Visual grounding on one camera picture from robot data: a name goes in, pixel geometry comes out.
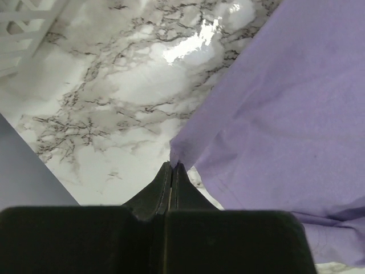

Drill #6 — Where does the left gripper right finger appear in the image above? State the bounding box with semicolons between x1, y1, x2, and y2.
170;163;218;211

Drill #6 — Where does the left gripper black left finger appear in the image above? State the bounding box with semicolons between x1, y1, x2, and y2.
122;162;172;221

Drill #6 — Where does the purple t shirt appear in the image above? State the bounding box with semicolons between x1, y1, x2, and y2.
170;1;364;267

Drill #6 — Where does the white oval dish basket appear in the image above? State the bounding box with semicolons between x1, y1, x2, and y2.
1;0;67;77

